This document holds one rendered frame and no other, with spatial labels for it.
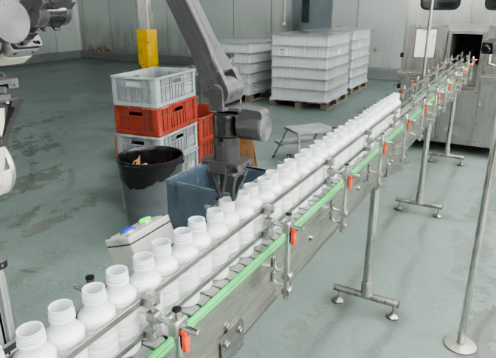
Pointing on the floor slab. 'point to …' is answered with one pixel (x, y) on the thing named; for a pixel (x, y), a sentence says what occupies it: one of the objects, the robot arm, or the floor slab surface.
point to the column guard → (147, 48)
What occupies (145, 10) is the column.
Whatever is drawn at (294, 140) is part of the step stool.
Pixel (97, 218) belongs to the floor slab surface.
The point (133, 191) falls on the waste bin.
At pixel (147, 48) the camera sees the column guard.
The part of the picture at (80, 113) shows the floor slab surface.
